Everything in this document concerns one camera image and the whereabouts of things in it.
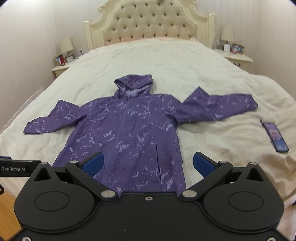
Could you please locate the white table lamp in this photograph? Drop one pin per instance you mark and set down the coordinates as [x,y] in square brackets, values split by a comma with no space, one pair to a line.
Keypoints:
[227,34]
[67,45]

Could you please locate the red photo frame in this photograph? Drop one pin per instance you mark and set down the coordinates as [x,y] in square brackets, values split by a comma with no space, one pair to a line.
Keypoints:
[60,60]

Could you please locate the cream tufted headboard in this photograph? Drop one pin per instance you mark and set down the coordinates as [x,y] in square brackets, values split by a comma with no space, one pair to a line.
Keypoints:
[148,20]

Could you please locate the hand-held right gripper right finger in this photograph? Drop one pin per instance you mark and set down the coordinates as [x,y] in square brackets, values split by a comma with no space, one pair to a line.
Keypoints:
[202,163]

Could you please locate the purple patterned hooded jacket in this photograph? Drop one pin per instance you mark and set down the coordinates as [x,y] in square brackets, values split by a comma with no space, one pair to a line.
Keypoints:
[138,139]

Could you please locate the wooden photo frame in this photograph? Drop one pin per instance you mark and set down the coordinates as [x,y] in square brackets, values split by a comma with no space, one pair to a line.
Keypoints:
[237,48]

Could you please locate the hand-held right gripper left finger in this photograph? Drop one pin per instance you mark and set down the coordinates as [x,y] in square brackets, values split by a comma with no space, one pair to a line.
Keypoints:
[93,163]

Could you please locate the small white alarm clock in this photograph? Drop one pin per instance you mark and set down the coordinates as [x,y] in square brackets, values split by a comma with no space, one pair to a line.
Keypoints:
[69,58]

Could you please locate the white container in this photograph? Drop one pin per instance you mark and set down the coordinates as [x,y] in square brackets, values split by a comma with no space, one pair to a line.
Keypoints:
[226,47]

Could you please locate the cream nightstand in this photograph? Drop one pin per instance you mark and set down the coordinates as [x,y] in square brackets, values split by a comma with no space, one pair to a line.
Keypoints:
[238,59]
[60,69]

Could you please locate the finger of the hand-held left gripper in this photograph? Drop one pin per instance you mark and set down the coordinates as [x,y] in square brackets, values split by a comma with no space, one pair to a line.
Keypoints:
[5,158]

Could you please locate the black smartphone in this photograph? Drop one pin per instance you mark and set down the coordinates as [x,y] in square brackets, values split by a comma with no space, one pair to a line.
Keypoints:
[276,136]

